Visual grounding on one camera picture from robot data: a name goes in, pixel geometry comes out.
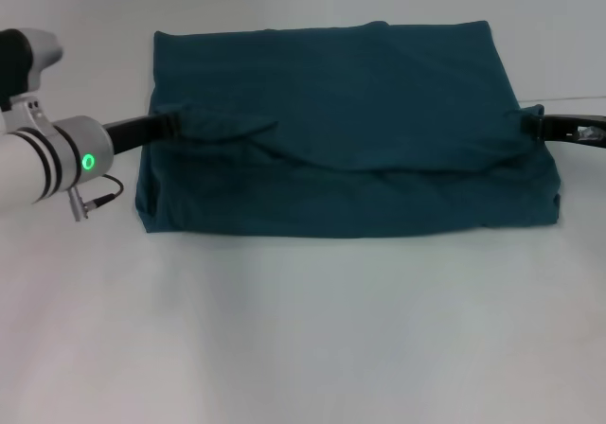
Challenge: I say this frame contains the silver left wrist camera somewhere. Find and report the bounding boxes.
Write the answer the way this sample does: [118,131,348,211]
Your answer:
[0,26,64,112]

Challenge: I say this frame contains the arm cable with plug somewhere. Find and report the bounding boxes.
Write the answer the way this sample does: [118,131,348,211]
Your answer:
[67,174,126,222]
[570,124,606,143]

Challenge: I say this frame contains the teal t-shirt with FREE print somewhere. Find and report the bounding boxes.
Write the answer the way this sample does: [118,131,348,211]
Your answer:
[134,19,563,240]

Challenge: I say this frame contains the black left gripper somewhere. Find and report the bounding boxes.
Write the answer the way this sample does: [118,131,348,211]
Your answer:
[100,110,181,159]

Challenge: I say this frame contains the left arm cable with plug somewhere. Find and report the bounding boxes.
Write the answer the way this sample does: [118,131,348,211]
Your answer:
[67,174,126,222]

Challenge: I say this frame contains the right arm cable with plug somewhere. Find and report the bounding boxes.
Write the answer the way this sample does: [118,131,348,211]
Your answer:
[570,124,606,143]

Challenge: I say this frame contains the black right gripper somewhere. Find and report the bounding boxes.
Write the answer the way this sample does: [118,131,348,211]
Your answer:
[519,113,606,150]

